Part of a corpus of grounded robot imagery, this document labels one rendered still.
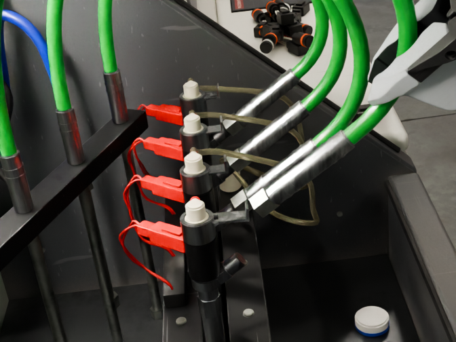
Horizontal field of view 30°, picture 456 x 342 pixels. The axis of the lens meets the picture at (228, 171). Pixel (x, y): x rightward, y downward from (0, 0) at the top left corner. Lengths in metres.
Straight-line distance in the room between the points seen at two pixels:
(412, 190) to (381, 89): 0.41
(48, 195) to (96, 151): 0.09
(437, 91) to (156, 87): 0.43
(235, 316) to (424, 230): 0.26
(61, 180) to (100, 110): 0.19
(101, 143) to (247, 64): 0.20
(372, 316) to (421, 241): 0.12
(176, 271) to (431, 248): 0.28
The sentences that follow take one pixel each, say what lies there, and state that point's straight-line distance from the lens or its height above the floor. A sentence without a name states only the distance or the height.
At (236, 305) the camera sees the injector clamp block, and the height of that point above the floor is 0.98.
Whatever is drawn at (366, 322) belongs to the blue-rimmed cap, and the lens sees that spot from 1.00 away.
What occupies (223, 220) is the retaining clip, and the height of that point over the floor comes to 1.12.
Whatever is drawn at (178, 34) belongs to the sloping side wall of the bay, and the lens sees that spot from 0.96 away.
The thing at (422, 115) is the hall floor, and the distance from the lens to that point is 3.30.
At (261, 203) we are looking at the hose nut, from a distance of 0.68.
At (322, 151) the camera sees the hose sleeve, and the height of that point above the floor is 1.17.
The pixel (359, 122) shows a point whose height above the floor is 1.19.
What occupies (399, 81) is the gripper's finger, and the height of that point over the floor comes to 1.24.
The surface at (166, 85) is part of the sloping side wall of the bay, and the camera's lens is 0.98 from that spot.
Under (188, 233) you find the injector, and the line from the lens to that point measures 0.70.
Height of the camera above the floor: 1.50
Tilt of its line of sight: 30 degrees down
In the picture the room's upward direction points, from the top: 7 degrees counter-clockwise
